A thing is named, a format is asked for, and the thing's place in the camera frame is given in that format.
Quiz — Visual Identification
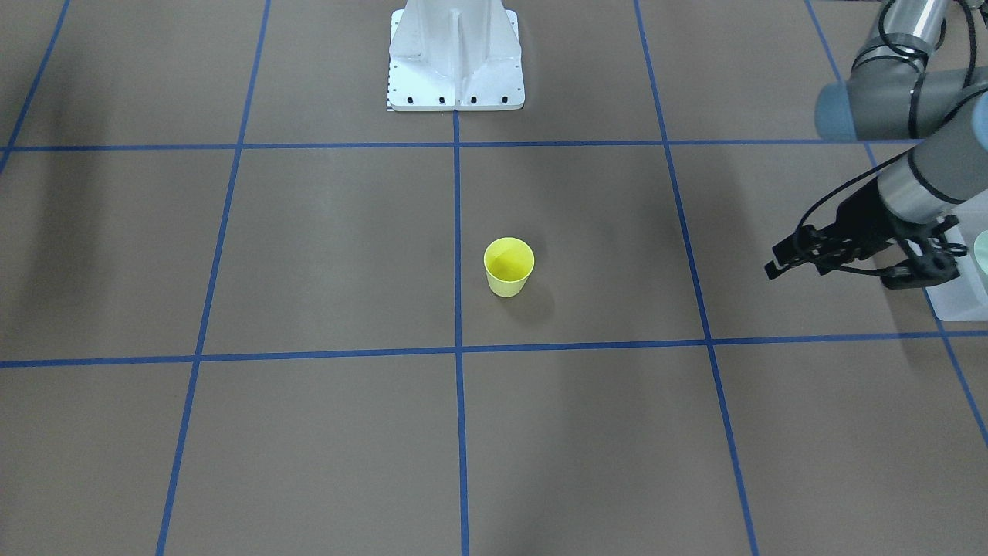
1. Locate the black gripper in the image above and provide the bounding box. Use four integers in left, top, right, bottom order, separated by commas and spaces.
763, 179, 900, 280

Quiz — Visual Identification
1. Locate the mint green bowl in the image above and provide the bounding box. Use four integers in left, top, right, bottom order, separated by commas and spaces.
973, 231, 988, 280

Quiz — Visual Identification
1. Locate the yellow plastic cup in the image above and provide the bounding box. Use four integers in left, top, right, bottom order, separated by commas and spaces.
482, 237, 534, 298

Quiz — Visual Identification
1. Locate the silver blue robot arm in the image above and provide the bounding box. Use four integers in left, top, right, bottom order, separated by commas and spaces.
763, 1, 986, 289

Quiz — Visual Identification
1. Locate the clear plastic box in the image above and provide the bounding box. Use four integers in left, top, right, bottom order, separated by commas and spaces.
928, 212, 987, 321

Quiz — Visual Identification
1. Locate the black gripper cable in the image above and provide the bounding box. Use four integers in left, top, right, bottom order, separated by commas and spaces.
795, 147, 919, 276

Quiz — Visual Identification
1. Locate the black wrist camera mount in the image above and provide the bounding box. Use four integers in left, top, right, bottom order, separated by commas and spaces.
880, 214, 968, 290

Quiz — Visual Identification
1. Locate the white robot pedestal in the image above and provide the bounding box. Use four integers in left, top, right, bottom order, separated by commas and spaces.
386, 1, 526, 112

